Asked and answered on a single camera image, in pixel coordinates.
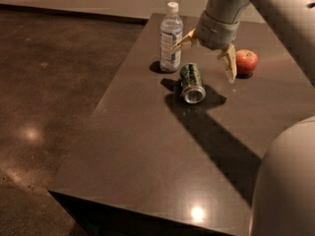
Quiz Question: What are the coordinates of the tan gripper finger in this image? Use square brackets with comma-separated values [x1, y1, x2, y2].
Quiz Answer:
[218, 43, 237, 84]
[170, 29, 198, 53]

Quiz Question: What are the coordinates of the green soda can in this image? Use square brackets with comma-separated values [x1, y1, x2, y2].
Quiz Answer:
[180, 63, 206, 104]

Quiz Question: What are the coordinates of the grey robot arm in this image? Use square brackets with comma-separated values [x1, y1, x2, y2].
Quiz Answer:
[172, 0, 315, 236]

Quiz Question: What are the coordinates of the red apple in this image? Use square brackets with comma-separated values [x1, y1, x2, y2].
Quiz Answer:
[236, 49, 258, 75]

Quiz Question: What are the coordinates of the clear plastic water bottle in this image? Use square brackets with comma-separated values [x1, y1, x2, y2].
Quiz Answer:
[159, 2, 183, 73]

